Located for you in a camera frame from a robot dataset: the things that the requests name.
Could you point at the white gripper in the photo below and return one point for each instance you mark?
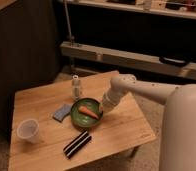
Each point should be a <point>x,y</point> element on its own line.
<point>110,100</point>

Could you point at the green ceramic bowl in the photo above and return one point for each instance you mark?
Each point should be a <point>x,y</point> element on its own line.
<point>82,120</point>

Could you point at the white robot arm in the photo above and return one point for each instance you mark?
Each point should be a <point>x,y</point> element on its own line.
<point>178,132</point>

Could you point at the orange carrot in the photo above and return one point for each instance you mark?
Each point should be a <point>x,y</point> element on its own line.
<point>85,110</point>

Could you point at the small white bottle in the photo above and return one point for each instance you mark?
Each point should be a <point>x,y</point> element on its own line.
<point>76,87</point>

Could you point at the blue sponge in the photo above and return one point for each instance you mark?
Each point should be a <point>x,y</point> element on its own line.
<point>62,112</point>

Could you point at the wooden table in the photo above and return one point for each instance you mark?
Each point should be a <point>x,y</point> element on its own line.
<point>123,129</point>

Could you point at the black white striped packet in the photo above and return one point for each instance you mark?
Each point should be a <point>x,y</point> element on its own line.
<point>76,144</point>

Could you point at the metal pole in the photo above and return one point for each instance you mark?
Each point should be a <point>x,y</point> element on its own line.
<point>71,38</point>

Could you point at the clear plastic cup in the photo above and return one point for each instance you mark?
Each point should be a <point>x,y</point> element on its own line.
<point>28,130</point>

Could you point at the background shelf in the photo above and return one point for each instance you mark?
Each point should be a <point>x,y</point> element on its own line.
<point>145,7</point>

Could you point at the metal rail beam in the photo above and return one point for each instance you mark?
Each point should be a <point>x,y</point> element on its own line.
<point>127,59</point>

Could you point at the black handle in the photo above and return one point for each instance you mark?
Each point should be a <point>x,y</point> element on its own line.
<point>174,62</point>

